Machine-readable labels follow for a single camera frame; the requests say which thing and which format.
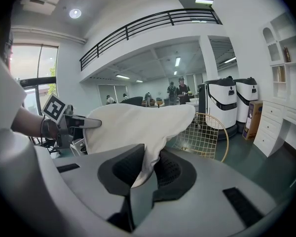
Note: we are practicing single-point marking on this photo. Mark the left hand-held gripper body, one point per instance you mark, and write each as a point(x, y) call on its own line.
point(53, 107)

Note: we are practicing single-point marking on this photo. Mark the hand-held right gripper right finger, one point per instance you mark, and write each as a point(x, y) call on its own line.
point(177, 179)

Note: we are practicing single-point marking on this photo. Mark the white drawer cabinet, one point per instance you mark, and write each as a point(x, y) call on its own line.
point(269, 130)

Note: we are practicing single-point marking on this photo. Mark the round ceiling light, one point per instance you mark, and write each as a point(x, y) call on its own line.
point(75, 13)

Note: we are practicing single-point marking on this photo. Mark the white and black service robot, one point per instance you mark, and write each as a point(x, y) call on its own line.
point(223, 107)
point(247, 95)

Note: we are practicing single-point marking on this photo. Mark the large window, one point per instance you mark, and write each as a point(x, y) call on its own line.
point(29, 60)

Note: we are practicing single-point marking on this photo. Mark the brown shelf ornament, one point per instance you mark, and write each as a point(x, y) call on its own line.
point(287, 54)

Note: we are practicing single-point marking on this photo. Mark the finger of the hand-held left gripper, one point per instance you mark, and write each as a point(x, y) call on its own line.
point(92, 123)

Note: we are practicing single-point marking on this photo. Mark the white cushion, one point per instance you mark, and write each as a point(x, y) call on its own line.
point(138, 125)

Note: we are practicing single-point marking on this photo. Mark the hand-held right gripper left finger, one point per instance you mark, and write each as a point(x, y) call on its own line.
point(118, 174)

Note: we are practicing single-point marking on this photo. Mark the tan shelf ornament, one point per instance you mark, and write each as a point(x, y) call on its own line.
point(280, 74)

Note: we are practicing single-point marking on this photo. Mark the ceiling tube light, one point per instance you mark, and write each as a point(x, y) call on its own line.
point(177, 61)
point(122, 76)
point(230, 60)

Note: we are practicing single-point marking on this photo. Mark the person's left forearm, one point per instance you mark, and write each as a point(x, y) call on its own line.
point(27, 122)

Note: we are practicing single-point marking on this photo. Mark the tall cardboard box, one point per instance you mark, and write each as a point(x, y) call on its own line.
point(254, 120)

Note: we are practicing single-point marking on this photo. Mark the white shelf unit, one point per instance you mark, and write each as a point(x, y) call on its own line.
point(293, 80)

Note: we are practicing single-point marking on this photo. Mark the black balcony railing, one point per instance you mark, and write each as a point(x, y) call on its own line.
point(148, 21)

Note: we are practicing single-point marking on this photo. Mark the rectangular ceiling light panel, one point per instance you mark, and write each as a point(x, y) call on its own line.
point(204, 1)

